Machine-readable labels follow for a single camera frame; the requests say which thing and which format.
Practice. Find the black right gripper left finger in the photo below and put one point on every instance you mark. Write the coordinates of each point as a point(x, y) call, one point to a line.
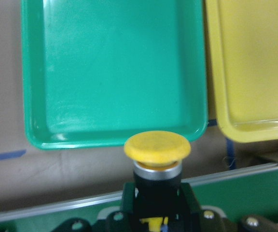
point(124, 220)

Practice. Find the green plastic tray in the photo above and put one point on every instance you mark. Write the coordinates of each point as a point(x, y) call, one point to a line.
point(96, 72)

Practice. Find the yellow plastic tray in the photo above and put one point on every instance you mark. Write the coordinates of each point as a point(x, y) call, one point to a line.
point(243, 44)

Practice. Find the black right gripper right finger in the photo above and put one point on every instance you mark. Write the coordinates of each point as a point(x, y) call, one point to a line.
point(194, 218)

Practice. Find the yellow push button switch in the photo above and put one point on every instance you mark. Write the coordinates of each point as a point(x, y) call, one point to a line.
point(157, 157)

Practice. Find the green conveyor belt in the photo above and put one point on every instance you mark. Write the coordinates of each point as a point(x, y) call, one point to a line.
point(246, 199)

